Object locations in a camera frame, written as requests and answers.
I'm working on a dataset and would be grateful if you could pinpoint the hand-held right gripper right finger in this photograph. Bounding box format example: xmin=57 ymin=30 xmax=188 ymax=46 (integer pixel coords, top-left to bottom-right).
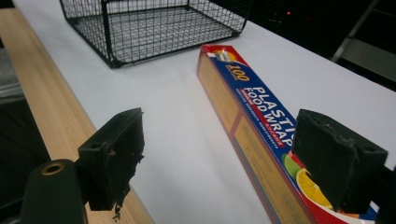
xmin=290 ymin=108 xmax=389 ymax=215

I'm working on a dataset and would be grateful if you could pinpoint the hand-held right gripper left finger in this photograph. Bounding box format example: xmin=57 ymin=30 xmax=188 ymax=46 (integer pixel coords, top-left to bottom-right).
xmin=77 ymin=107 xmax=146 ymax=222

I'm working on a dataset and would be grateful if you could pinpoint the plastic wrap box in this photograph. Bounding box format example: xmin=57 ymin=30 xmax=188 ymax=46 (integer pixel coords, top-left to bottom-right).
xmin=196 ymin=43 xmax=380 ymax=224

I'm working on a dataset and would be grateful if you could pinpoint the black wire mesh basket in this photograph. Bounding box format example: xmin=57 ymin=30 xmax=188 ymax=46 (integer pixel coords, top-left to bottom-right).
xmin=59 ymin=0 xmax=254 ymax=69

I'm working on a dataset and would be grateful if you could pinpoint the metal stand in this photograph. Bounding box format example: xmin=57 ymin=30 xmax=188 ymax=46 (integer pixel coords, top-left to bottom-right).
xmin=330 ymin=0 xmax=396 ymax=83

